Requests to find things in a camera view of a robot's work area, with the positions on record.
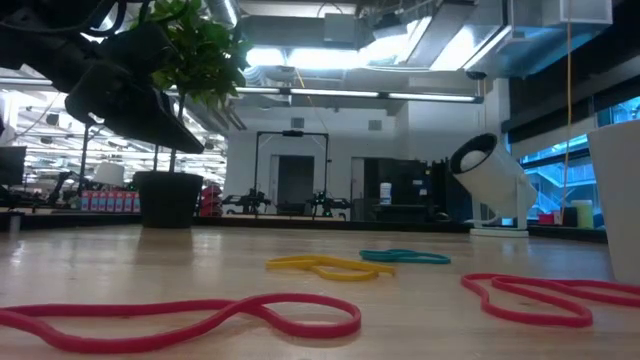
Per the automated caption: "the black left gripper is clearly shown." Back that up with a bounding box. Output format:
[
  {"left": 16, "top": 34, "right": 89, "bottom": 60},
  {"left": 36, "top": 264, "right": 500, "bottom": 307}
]
[{"left": 47, "top": 29, "right": 205, "bottom": 155}]

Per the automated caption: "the yellow rubber band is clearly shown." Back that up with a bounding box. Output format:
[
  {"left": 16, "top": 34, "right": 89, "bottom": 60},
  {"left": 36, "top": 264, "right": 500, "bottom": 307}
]
[{"left": 264, "top": 255, "right": 397, "bottom": 283}]

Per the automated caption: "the red rubber band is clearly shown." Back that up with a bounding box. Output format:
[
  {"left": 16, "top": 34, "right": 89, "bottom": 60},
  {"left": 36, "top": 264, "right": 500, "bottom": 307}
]
[
  {"left": 0, "top": 292, "right": 363, "bottom": 355},
  {"left": 460, "top": 272, "right": 640, "bottom": 329}
]

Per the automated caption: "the teal rubber band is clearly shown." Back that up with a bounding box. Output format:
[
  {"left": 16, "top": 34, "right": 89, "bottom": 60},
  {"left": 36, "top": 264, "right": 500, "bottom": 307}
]
[{"left": 358, "top": 248, "right": 452, "bottom": 266}]

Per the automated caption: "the white plastic bin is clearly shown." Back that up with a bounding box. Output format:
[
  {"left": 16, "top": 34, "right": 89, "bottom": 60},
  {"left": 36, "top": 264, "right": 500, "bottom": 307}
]
[{"left": 586, "top": 118, "right": 640, "bottom": 286}]

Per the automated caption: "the row of pink boxes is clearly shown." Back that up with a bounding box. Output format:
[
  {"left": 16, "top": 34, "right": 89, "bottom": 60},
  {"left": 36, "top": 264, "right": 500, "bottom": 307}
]
[{"left": 79, "top": 190, "right": 143, "bottom": 214}]

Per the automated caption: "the potted green plant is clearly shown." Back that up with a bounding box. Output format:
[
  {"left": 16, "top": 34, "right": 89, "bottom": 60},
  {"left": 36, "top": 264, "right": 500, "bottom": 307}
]
[{"left": 132, "top": 0, "right": 254, "bottom": 230}]

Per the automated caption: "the red stacked object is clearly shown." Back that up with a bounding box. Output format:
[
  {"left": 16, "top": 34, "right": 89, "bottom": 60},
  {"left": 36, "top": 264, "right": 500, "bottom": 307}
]
[{"left": 198, "top": 184, "right": 225, "bottom": 218}]

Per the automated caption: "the black monitor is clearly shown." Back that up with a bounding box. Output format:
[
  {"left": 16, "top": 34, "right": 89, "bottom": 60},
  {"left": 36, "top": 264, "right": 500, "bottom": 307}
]
[{"left": 0, "top": 145, "right": 28, "bottom": 187}]

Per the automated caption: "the long ceiling light tube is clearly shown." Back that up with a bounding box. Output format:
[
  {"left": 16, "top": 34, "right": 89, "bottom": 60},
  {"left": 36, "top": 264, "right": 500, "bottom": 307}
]
[{"left": 233, "top": 86, "right": 485, "bottom": 105}]

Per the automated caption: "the black cabinet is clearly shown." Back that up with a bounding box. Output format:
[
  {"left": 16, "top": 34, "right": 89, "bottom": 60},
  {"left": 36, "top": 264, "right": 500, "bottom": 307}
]
[{"left": 351, "top": 156, "right": 454, "bottom": 224}]

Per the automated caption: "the white cylindrical spot lamp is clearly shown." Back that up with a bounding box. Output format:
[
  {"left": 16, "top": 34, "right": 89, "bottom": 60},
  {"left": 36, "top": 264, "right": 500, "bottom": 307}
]
[{"left": 448, "top": 132, "right": 539, "bottom": 239}]

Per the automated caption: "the pale green cylinder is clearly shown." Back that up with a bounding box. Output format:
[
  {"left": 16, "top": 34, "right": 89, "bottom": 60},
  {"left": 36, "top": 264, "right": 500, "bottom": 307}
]
[{"left": 570, "top": 199, "right": 596, "bottom": 230}]

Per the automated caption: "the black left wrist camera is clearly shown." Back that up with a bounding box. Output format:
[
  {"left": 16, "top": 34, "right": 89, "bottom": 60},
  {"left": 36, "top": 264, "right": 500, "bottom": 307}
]
[{"left": 99, "top": 20, "right": 177, "bottom": 76}]

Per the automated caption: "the black gantry frame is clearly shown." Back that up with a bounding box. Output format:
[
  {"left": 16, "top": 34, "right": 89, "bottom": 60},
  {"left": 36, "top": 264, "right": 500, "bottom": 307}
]
[{"left": 253, "top": 129, "right": 331, "bottom": 217}]

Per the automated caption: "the yellow hanging cord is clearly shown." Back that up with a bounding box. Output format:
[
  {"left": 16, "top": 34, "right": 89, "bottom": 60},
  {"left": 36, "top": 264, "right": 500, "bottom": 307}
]
[{"left": 562, "top": 0, "right": 575, "bottom": 224}]

